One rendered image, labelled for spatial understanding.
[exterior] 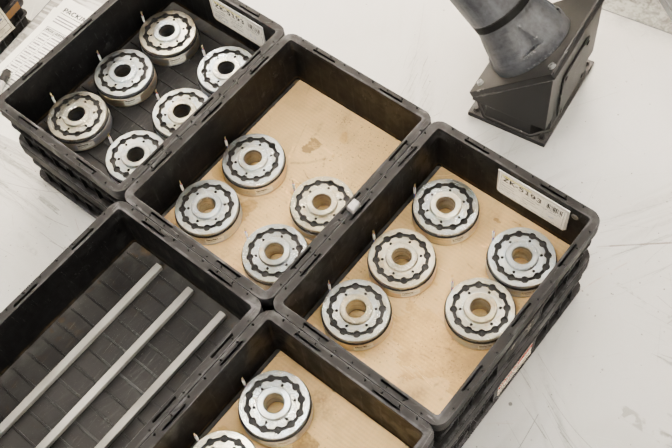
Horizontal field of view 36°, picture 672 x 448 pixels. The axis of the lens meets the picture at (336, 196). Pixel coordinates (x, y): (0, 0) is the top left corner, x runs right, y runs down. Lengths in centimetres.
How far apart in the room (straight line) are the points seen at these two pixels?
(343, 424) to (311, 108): 55
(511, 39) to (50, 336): 87
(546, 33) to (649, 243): 39
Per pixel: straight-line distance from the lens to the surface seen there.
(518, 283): 155
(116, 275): 166
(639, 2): 305
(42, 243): 189
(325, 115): 175
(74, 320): 165
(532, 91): 177
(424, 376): 152
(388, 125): 171
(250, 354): 149
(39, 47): 215
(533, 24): 175
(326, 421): 151
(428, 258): 157
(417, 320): 156
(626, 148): 189
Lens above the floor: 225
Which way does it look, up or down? 58 degrees down
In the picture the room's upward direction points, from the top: 9 degrees counter-clockwise
